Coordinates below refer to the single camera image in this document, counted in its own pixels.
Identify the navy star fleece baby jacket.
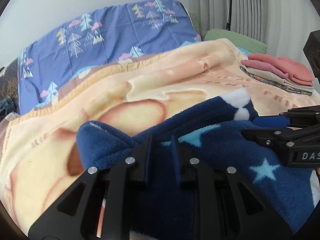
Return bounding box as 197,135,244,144
76,89,319,239

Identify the stack of folded clothes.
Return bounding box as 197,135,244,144
240,54,315,96

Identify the peach bear fleece blanket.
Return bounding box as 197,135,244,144
1,38,319,233

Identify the green pillow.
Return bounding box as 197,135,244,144
187,11,269,55

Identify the grey pleated curtain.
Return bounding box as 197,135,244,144
189,0,319,63

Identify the black floor lamp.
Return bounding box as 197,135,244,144
226,0,233,31

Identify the dark teal knit blanket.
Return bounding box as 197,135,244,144
0,96,16,121

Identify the dark tree-pattern headboard cushion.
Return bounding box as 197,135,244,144
0,59,18,100

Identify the blue tree-print sheet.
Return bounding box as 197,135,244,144
18,0,201,114

